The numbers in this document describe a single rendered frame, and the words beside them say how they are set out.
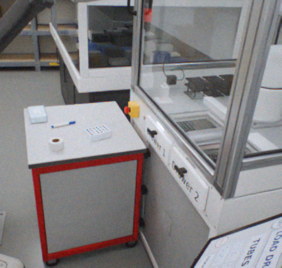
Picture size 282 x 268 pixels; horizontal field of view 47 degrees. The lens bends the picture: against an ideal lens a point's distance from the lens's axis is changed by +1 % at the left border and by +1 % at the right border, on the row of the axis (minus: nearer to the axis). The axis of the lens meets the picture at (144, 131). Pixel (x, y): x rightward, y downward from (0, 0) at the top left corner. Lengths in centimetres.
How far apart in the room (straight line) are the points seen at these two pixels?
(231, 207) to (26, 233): 152
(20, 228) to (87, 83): 106
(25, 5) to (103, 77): 126
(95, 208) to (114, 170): 26
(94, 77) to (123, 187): 79
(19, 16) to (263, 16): 66
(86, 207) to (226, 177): 96
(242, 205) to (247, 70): 49
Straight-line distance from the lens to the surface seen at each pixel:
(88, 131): 176
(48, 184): 169
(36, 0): 101
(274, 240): 74
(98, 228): 196
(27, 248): 226
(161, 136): 148
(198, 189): 123
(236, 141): 101
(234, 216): 121
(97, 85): 223
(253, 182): 116
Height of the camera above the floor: 164
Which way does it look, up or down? 28 degrees down
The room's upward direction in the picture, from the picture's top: 4 degrees clockwise
